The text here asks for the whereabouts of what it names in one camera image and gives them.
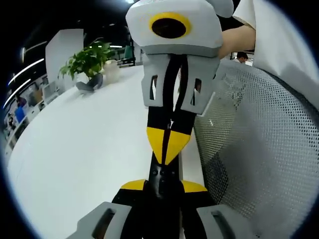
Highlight person in white shirt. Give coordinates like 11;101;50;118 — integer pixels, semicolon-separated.
232;0;319;113

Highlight blue storage box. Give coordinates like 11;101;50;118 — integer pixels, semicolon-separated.
14;107;27;123

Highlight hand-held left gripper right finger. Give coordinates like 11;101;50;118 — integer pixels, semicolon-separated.
179;179;260;239

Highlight grey mesh office chair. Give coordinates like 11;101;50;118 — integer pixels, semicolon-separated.
193;59;319;239

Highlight green leafy plant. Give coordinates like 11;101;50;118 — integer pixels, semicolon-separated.
58;37;118;81

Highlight black remote control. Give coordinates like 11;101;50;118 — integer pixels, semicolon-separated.
141;153;186;239

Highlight white plant pot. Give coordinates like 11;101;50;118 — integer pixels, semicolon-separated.
102;59;122;82

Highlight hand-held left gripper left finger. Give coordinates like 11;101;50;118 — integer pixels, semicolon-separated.
66;178;148;239

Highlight long ceiling light strip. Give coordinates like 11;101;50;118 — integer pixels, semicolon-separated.
7;58;45;86
3;79;32;108

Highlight grey curved desk ornament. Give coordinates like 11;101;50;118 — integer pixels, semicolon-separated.
75;73;104;95

